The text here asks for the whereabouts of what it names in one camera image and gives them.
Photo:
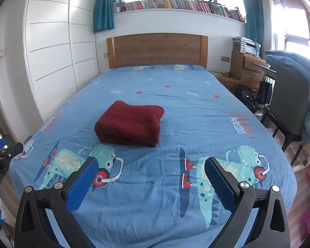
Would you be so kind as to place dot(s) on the wooden headboard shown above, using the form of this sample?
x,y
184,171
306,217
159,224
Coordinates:
x,y
157,49

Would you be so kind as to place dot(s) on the bed with blue dinosaur sheet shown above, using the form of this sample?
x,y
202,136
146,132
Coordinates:
x,y
170,108

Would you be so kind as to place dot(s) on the black backpack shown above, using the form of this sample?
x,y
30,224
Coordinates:
x,y
246,95

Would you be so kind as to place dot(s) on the wooden drawer cabinet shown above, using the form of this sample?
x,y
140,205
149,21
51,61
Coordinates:
x,y
248,69

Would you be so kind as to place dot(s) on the row of books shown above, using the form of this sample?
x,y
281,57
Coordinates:
x,y
183,5

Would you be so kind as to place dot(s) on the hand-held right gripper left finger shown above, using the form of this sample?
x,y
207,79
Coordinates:
x,y
82,183

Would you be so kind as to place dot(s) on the low wooden nightstand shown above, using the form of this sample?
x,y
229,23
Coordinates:
x,y
227,82

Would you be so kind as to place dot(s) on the white printer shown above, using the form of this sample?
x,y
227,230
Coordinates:
x,y
244,45

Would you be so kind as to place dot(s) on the navy hanging bag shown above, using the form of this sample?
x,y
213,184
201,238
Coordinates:
x,y
264,93

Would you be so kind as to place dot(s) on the dark red knit sweater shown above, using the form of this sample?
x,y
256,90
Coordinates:
x,y
129,124

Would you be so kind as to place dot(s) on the white wardrobe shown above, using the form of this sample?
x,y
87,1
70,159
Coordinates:
x,y
51,56

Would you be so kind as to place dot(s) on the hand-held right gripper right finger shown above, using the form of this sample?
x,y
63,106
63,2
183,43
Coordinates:
x,y
219,183

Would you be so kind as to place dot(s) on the teal curtain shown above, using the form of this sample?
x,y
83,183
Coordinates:
x,y
103,7
252,18

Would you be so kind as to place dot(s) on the dark grey chair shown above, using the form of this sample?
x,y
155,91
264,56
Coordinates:
x,y
286,103

